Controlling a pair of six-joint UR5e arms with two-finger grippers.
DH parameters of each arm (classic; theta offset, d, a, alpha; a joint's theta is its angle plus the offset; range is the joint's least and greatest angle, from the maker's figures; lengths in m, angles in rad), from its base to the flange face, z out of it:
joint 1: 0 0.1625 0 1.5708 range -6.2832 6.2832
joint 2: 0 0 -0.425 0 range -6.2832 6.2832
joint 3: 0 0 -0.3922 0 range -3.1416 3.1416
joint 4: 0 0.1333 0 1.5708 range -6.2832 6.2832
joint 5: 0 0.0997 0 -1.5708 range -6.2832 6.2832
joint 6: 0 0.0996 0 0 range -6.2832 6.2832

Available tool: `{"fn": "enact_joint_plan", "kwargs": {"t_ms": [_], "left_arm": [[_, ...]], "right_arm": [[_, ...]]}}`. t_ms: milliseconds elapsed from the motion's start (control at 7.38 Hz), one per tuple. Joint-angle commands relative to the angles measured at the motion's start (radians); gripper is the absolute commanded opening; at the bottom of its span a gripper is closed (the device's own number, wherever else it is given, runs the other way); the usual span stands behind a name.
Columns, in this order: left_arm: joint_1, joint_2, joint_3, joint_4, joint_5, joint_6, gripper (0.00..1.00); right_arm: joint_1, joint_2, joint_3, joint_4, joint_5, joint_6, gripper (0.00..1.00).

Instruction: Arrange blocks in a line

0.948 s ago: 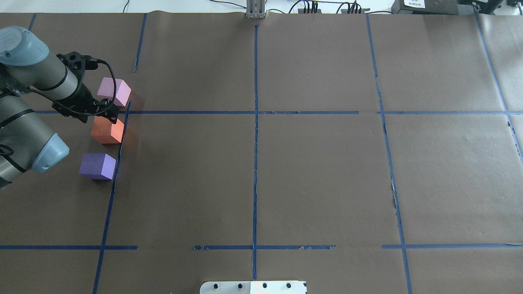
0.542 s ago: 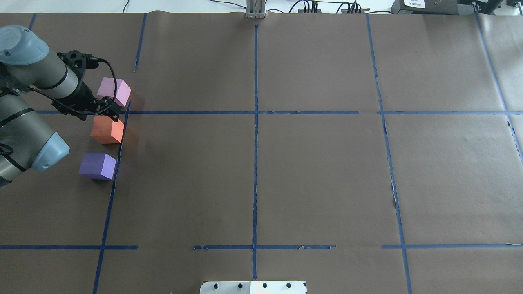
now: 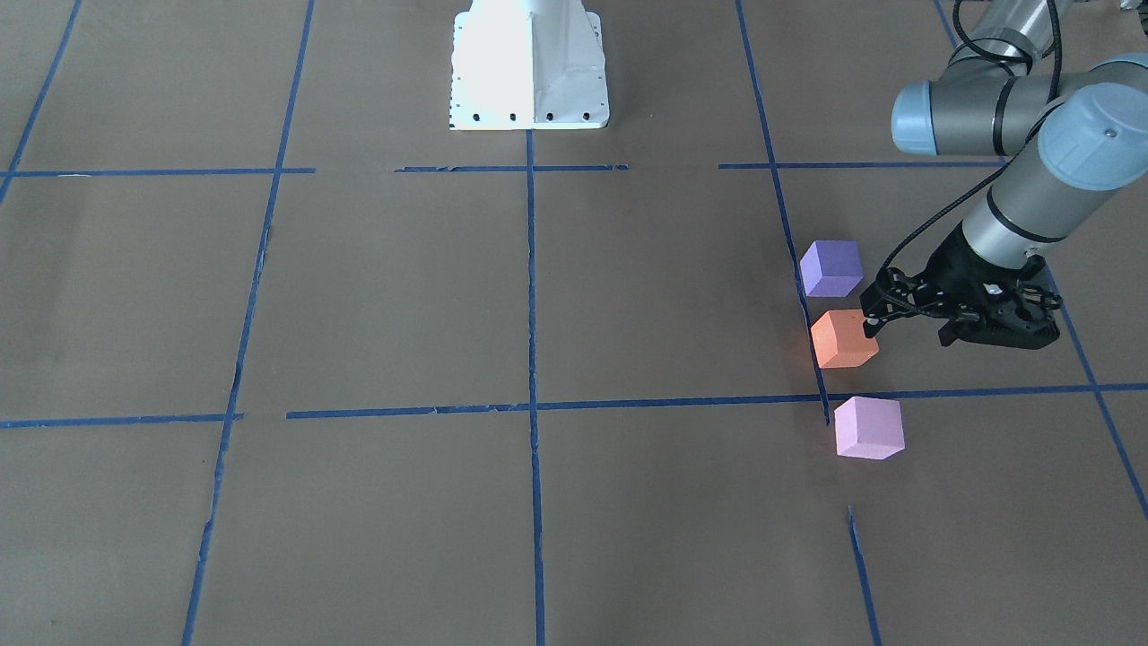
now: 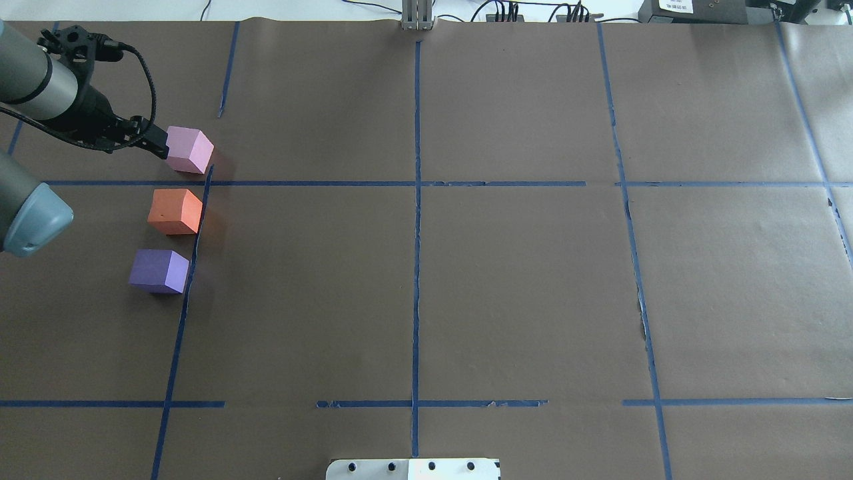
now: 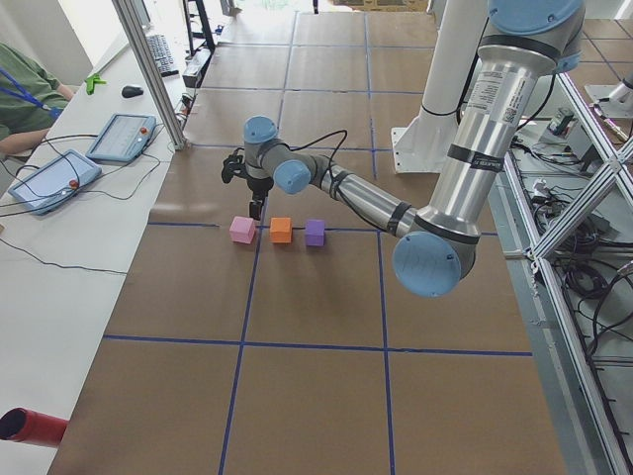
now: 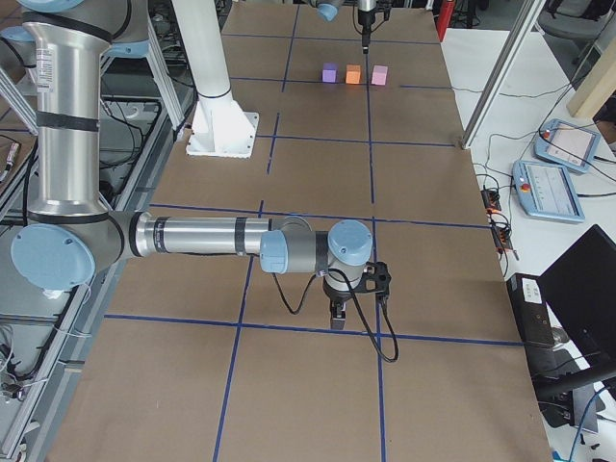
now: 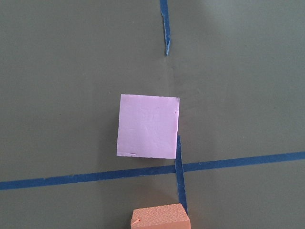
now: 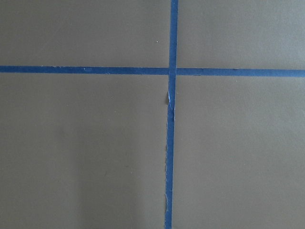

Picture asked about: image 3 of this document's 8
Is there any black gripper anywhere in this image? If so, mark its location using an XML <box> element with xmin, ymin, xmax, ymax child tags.
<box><xmin>924</xmin><ymin>225</ymin><xmax>1063</xmax><ymax>349</ymax></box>

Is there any orange foam cube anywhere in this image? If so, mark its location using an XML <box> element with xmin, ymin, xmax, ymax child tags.
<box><xmin>809</xmin><ymin>310</ymin><xmax>879</xmax><ymax>369</ymax></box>

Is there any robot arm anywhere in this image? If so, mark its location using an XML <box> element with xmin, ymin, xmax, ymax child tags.
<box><xmin>860</xmin><ymin>1</ymin><xmax>1147</xmax><ymax>349</ymax></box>

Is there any pink foam cube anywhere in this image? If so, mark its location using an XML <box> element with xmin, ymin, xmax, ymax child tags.
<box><xmin>833</xmin><ymin>397</ymin><xmax>906</xmax><ymax>459</ymax></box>

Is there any purple foam cube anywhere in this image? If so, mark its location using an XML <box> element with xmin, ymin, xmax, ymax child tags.
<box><xmin>798</xmin><ymin>239</ymin><xmax>864</xmax><ymax>298</ymax></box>

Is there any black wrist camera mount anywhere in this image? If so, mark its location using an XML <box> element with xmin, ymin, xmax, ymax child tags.
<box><xmin>858</xmin><ymin>268</ymin><xmax>944</xmax><ymax>338</ymax></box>

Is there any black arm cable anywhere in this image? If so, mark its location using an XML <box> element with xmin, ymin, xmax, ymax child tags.
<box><xmin>874</xmin><ymin>0</ymin><xmax>1065</xmax><ymax>324</ymax></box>

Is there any white pedestal column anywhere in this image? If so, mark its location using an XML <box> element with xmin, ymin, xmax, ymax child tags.
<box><xmin>448</xmin><ymin>1</ymin><xmax>611</xmax><ymax>131</ymax></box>

